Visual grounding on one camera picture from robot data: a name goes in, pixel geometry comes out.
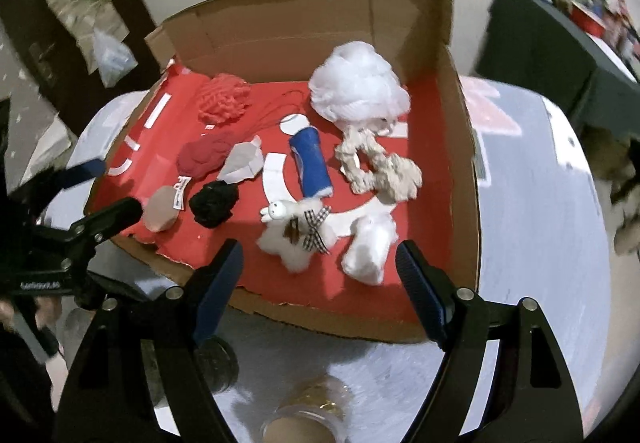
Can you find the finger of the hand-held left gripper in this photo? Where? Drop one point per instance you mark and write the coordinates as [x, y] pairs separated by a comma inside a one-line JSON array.
[[110, 218], [82, 171]]

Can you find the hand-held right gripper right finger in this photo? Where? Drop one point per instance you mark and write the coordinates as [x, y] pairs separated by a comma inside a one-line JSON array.
[[422, 298]]

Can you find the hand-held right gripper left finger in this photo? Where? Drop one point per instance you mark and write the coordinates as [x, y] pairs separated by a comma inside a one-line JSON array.
[[220, 293]]

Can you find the white cotton pack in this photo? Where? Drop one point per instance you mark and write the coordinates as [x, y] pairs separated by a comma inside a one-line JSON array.
[[370, 243]]

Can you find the black mesh scrubber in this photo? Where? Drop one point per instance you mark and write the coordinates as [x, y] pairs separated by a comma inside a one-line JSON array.
[[215, 203]]

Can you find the white cotton piece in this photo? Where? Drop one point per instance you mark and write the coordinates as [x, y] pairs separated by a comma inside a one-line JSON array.
[[295, 243]]

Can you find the red yarn ball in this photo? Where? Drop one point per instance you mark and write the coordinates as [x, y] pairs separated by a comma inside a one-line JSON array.
[[202, 155]]

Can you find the grey cloth piece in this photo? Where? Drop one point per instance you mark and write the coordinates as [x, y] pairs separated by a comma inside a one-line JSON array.
[[242, 163]]

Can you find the red foam net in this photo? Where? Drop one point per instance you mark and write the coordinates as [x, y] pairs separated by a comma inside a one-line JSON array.
[[222, 98]]

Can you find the blue pack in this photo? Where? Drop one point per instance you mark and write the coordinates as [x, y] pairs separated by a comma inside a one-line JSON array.
[[310, 158]]

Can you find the white mesh bath loofah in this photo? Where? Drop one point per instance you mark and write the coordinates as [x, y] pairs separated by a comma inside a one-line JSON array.
[[357, 83]]

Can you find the cardboard box red inside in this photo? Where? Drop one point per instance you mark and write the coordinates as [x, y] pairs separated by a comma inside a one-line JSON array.
[[310, 8]]

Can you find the person's left hand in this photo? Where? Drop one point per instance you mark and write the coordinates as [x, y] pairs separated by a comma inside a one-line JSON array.
[[50, 313]]

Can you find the glass jar metal lid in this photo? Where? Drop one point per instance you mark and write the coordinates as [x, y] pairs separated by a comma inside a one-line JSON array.
[[220, 363]]

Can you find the clear plastic bag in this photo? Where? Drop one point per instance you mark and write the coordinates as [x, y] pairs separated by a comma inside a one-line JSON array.
[[112, 55]]

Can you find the light blue blanket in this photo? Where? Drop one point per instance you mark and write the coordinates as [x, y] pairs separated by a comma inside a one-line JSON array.
[[540, 233]]

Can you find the clear plastic jar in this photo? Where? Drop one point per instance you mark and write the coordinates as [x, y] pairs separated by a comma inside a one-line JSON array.
[[305, 418]]

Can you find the hanging fabric organiser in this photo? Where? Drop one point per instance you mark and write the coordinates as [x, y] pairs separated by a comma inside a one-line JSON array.
[[65, 13]]

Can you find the table with dark green cloth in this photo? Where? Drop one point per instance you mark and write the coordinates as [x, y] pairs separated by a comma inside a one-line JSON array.
[[540, 53]]

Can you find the red bowl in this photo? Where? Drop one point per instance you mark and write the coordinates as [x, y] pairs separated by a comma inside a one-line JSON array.
[[587, 20]]

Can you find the row of cosmetics bottles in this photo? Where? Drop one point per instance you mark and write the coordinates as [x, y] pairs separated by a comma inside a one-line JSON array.
[[625, 23]]

